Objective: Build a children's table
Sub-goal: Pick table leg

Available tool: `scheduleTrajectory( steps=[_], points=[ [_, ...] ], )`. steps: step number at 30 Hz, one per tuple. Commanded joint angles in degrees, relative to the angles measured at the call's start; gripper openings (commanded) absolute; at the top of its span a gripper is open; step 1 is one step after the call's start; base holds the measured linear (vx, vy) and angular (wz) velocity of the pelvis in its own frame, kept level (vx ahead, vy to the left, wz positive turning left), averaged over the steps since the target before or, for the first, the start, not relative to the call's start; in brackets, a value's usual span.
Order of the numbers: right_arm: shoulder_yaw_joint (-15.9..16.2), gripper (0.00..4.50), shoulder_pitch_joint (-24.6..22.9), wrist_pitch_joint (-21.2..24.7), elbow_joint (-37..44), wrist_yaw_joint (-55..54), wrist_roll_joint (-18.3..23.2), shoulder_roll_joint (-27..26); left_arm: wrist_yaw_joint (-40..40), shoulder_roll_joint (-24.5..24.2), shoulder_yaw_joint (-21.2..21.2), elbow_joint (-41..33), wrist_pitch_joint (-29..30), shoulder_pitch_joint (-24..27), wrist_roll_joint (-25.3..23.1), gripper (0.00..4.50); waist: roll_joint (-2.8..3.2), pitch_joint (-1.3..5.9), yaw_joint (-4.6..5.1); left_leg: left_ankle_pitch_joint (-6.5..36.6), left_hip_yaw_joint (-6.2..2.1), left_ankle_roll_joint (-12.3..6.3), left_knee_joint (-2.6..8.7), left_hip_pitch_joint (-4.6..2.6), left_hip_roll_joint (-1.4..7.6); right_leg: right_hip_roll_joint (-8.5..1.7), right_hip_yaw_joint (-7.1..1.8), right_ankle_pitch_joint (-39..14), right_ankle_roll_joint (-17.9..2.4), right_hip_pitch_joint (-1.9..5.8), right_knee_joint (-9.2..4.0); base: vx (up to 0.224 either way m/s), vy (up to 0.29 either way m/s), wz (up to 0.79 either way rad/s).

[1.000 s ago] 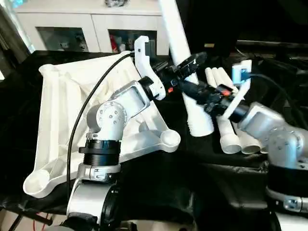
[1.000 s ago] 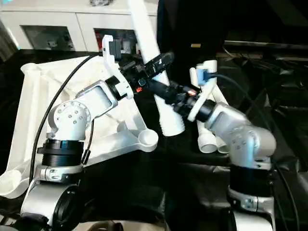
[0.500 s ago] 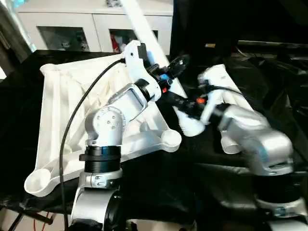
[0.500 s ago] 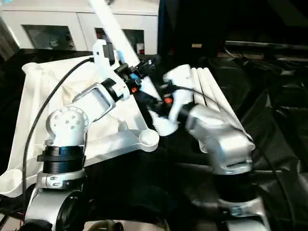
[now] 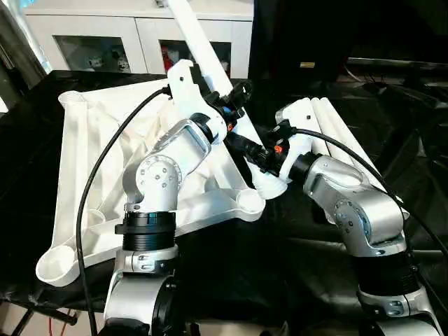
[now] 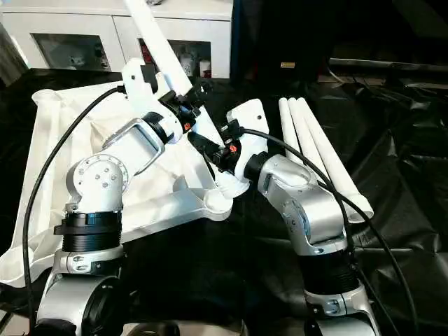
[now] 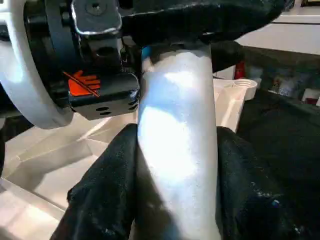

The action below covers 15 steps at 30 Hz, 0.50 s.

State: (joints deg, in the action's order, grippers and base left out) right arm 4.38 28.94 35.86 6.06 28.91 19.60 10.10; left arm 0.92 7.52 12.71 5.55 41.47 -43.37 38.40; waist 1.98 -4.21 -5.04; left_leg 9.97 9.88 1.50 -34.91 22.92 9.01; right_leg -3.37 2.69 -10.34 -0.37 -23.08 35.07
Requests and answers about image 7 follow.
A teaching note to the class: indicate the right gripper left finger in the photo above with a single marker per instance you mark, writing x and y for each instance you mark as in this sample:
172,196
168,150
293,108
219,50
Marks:
105,200

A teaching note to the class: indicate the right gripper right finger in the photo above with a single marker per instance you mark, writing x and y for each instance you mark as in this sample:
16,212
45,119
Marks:
250,205

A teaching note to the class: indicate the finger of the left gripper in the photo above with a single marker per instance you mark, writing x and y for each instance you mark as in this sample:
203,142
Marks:
200,20
225,56

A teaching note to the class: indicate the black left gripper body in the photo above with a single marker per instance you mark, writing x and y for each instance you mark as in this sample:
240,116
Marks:
95,90

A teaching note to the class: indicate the white plastic table top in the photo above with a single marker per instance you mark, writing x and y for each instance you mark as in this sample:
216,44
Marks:
60,155

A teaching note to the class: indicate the white plastic table leg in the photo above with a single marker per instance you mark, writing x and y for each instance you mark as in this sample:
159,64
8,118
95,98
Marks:
175,150

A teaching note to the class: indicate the red bottle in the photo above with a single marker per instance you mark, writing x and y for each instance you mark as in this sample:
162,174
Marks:
240,70

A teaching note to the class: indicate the white cabinet with glass doors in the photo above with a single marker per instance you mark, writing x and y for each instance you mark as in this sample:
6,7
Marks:
280,37

